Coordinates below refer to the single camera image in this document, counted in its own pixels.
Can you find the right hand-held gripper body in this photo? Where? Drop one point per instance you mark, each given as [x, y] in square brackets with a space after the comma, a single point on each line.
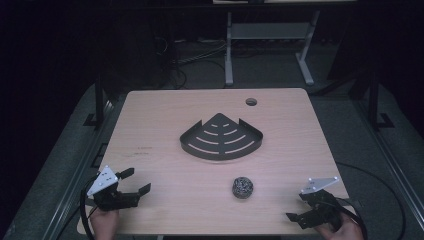
[320, 206]

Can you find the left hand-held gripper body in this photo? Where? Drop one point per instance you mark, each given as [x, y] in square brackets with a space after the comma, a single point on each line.
[110, 196]

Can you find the steel wool scourer ball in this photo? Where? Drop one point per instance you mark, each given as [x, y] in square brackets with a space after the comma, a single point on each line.
[242, 187]

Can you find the black metal corner rack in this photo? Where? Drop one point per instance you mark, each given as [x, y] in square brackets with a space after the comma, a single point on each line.
[221, 141]

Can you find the person's left hand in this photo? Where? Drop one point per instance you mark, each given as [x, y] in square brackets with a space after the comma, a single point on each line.
[105, 223]

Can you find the person's right hand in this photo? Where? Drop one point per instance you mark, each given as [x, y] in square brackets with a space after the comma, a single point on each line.
[346, 230]

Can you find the aluminium floor rail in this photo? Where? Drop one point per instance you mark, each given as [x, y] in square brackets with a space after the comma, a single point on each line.
[76, 180]
[393, 160]

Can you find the black metal post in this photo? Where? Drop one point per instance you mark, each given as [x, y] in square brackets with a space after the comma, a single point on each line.
[374, 103]
[99, 103]

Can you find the grey metal desk frame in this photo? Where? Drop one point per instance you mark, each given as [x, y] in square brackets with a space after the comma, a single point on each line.
[270, 31]

